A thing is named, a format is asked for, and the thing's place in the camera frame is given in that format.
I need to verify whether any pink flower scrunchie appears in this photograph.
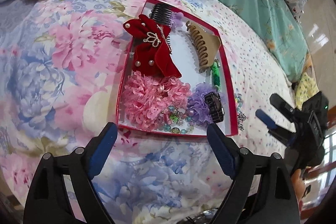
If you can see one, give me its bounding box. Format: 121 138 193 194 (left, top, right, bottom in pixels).
122 71 191 131

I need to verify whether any green braided hair tie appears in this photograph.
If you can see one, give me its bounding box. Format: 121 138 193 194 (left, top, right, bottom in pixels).
209 60 223 92

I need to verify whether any yellow floral pillow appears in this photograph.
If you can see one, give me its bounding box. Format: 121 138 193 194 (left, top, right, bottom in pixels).
294 72 319 110

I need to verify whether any red velvet bow clip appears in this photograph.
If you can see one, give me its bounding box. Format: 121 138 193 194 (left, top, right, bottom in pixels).
123 14 182 78

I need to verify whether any black square watch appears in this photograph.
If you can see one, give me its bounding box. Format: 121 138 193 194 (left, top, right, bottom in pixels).
205 92 225 123

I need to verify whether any purple flower scrunchie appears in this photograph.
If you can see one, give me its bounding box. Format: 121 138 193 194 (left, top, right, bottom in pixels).
187 83 223 128

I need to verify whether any black hair comb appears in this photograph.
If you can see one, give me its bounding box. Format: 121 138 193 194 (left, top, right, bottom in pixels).
149 2 177 53

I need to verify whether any silver wrist watch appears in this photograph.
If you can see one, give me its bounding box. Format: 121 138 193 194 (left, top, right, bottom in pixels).
237 111 247 131

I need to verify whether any colourful bead bracelet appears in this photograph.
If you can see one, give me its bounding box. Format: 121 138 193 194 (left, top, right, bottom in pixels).
157 105 197 134

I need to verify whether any right hand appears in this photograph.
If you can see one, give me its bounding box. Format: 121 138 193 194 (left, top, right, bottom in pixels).
291 169 306 212

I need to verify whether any beige claw hair clip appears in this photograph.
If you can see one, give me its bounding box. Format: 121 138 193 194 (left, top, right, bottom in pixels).
186 20 222 73

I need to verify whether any red jewelry box tray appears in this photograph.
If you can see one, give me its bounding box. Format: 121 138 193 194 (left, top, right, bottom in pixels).
116 0 238 136

